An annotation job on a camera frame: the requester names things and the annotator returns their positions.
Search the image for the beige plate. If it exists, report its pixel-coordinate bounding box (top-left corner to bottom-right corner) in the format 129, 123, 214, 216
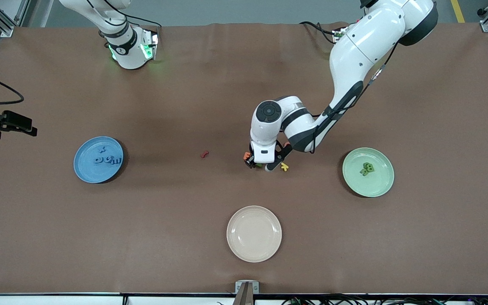
226, 205, 283, 263

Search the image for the green plate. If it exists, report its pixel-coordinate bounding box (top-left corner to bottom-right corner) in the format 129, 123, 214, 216
342, 147, 395, 198

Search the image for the brown table cover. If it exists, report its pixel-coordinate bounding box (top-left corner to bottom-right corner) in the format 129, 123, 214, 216
0, 22, 488, 296

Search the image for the blue plate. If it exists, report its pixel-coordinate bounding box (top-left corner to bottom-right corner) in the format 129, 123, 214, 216
73, 136, 124, 184

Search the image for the grey metal camera bracket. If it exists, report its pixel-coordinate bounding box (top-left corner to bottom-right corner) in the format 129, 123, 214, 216
232, 280, 260, 305

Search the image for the black left arm base cable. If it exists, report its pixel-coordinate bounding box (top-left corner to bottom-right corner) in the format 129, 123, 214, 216
299, 20, 338, 44

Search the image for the black arm base cable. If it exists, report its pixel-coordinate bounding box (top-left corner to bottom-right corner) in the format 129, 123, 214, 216
299, 20, 338, 44
100, 0, 161, 47

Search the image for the black right arm base cable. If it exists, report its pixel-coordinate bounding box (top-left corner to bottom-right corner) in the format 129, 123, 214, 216
100, 0, 161, 47

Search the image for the white table edge rail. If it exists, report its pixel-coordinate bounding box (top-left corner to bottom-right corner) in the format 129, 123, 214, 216
0, 294, 488, 305

